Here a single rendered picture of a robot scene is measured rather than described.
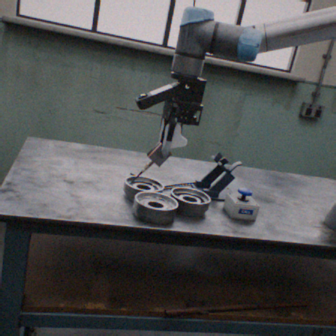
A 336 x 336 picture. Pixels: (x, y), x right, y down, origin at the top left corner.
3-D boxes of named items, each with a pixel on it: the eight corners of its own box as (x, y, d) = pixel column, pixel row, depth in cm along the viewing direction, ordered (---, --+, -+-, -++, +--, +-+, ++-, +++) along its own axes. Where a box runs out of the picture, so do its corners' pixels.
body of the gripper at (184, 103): (198, 129, 101) (209, 80, 97) (165, 124, 98) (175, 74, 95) (190, 121, 108) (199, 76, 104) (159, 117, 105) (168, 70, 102)
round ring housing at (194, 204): (211, 209, 109) (214, 195, 108) (200, 222, 99) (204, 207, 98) (175, 197, 112) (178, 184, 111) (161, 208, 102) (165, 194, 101)
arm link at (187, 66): (178, 55, 93) (170, 52, 101) (174, 75, 95) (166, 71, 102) (208, 61, 96) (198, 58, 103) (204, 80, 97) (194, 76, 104)
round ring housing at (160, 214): (166, 230, 91) (169, 214, 90) (124, 216, 94) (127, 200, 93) (180, 214, 101) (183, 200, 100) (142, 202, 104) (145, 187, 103)
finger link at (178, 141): (184, 162, 102) (191, 127, 101) (163, 160, 101) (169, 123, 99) (181, 160, 105) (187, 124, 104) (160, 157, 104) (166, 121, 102)
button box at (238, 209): (231, 219, 105) (235, 202, 104) (223, 207, 112) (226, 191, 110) (259, 222, 107) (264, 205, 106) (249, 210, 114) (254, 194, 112)
